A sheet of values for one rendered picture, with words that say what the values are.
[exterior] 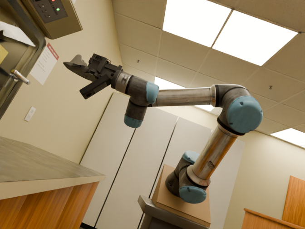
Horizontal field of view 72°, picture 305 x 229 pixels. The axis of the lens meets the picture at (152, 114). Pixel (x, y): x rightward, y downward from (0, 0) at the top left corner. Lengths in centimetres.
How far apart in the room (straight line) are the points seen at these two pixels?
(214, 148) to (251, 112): 20
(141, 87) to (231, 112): 32
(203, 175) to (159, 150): 269
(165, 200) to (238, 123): 57
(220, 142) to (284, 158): 407
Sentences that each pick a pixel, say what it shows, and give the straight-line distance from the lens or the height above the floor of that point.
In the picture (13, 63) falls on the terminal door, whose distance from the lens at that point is 88.
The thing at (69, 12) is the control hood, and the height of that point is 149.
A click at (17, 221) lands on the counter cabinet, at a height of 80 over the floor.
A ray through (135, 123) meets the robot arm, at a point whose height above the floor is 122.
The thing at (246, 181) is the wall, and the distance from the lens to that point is 447.
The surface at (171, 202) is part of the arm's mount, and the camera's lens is 115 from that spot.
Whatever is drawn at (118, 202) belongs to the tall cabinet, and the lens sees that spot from 360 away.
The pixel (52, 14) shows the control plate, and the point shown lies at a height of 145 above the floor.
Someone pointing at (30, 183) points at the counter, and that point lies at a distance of 65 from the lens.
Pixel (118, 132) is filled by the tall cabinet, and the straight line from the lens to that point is 364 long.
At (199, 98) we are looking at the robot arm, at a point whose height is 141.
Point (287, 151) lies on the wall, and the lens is 494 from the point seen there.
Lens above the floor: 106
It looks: 16 degrees up
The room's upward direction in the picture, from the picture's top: 22 degrees clockwise
